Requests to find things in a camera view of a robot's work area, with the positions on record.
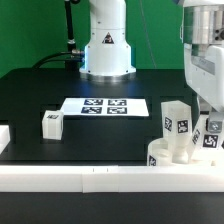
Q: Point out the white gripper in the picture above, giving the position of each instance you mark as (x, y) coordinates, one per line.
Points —
(205, 75)

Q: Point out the white round stool seat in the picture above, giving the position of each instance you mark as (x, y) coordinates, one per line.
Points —
(159, 154)

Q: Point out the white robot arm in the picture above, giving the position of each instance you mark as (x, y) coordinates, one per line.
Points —
(108, 55)

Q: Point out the white marker sheet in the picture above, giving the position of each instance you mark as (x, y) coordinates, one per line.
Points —
(105, 107)

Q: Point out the black pole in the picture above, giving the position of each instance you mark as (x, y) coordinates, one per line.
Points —
(71, 44)

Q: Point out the white front fence bar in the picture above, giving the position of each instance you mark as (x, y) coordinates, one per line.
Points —
(116, 179)

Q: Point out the white fence bar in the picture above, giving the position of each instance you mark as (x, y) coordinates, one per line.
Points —
(4, 137)
(116, 179)

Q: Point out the white left fence bar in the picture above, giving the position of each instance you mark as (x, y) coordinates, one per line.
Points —
(4, 137)

